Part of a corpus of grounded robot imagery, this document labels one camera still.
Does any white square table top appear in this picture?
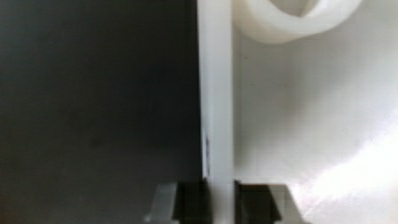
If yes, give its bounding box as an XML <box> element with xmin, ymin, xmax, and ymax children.
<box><xmin>197</xmin><ymin>0</ymin><xmax>398</xmax><ymax>224</ymax></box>

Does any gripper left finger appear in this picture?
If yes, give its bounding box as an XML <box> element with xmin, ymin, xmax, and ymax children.
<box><xmin>142</xmin><ymin>181</ymin><xmax>210</xmax><ymax>224</ymax></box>

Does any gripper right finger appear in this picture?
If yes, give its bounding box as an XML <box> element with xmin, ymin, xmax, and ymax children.
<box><xmin>234</xmin><ymin>181</ymin><xmax>309</xmax><ymax>224</ymax></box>

